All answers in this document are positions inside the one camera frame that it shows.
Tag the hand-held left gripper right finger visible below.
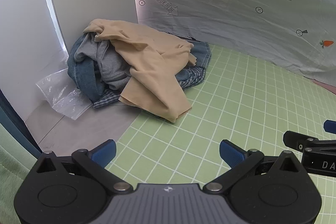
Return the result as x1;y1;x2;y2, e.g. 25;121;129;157
203;139;302;192

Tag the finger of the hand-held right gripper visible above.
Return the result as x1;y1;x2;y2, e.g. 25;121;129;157
323;120;336;133
283;131;336;152

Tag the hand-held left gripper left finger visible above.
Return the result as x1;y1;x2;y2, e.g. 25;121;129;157
36;139;133;193

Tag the beige long-sleeve shirt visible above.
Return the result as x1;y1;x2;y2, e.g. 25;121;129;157
83;19;197;124

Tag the pink edge strip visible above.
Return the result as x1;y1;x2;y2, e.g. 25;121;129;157
311;78;336;94

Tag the green grid mat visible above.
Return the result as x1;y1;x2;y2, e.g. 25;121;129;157
105;44;336;224

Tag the clear plastic bag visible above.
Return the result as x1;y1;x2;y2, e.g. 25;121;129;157
35;68;91;121

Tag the blue denim garment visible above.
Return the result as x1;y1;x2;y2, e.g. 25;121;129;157
67;34;213;104

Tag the blue plaid shirt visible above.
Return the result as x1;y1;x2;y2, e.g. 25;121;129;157
92;67;206;109

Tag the grey sweatshirt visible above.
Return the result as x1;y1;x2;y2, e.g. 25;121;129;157
74;34;132;90

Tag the dark blue edge strip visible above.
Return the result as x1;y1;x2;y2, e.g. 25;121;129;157
0;90;42;159

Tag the green quilted cloth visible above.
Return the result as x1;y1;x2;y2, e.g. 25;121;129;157
0;124;36;188

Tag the grey carrot-print sheet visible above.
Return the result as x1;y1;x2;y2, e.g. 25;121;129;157
130;0;336;94

